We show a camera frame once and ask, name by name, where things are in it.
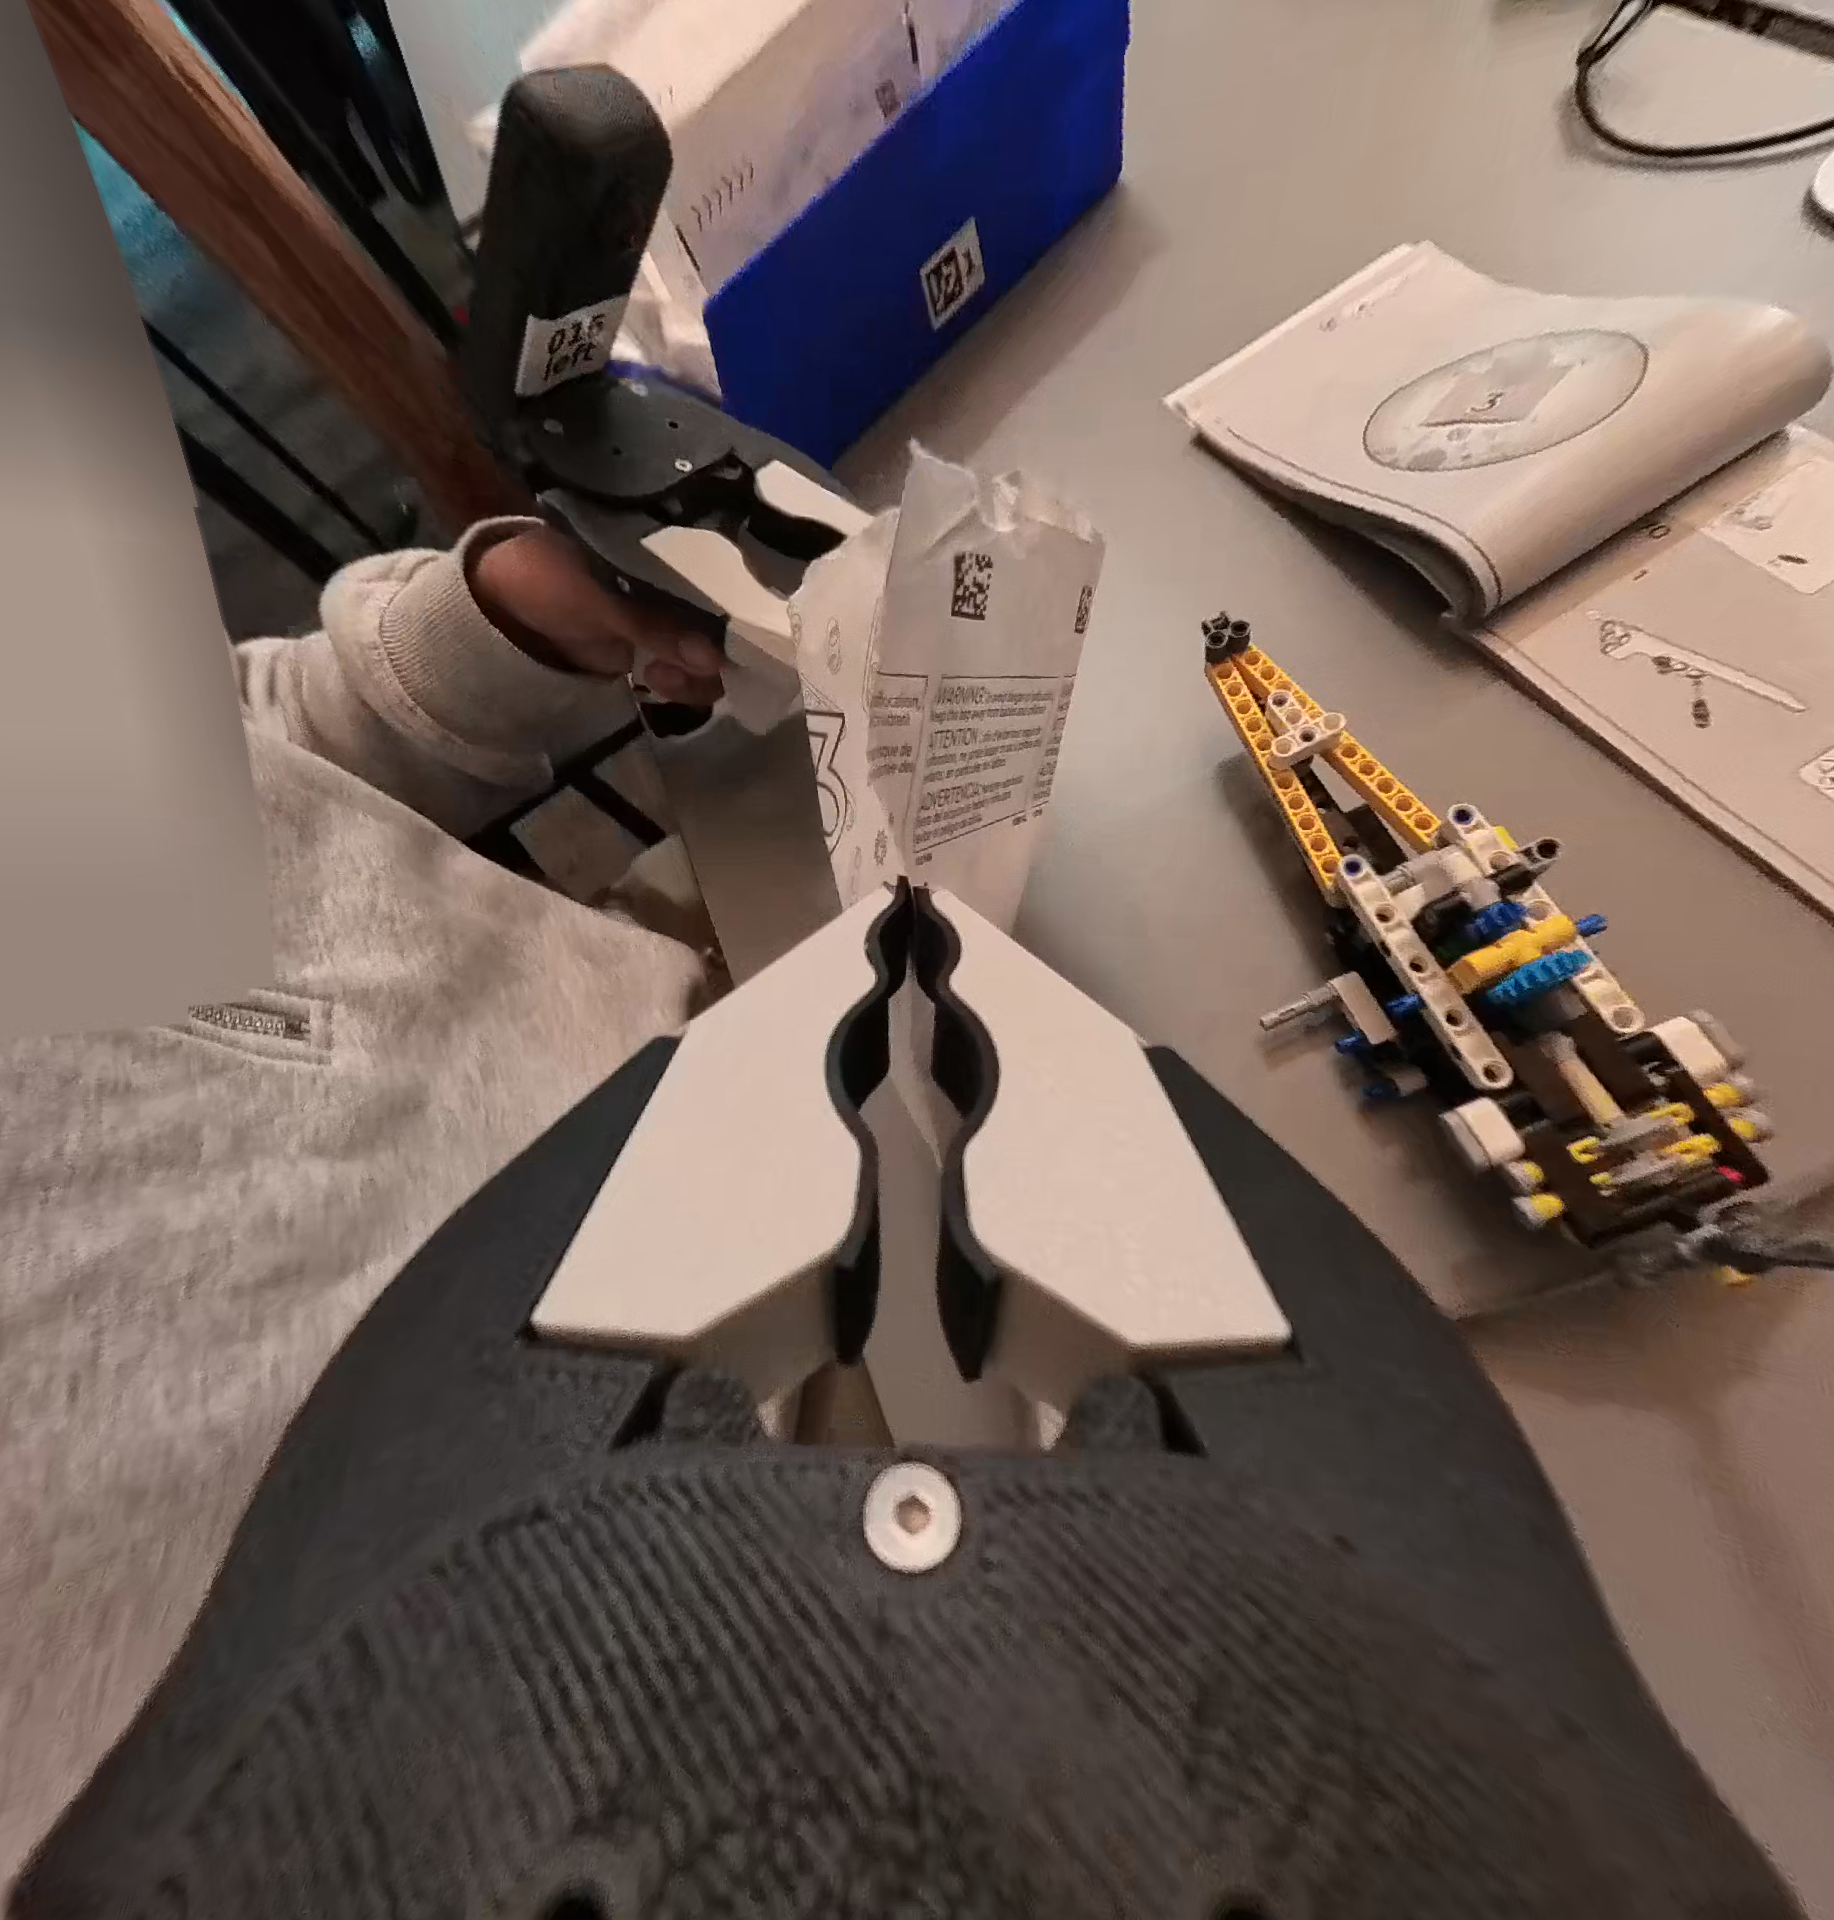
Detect lego instruction booklet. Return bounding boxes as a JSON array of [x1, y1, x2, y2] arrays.
[[1162, 242, 1834, 953]]

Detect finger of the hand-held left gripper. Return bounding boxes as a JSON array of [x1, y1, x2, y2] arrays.
[[697, 457, 875, 556], [634, 517, 821, 738]]

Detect person's left hand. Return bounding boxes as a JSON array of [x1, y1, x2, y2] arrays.
[[467, 525, 730, 707]]

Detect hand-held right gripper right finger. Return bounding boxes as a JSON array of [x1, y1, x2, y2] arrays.
[[915, 883, 1295, 1424]]

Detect blue plastic bin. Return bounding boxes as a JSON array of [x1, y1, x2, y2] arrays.
[[702, 0, 1132, 466]]

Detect black braided cable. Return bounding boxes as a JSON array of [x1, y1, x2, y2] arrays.
[[1574, 0, 1834, 160]]

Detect printed white paper bag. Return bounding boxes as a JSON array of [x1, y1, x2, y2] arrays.
[[661, 441, 1109, 1441]]

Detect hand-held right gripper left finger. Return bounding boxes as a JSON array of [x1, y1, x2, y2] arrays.
[[527, 883, 915, 1433]]

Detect partly built lego model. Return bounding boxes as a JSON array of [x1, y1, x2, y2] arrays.
[[1201, 613, 1834, 1295]]

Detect wooden post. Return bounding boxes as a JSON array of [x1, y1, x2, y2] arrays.
[[30, 0, 535, 533]]

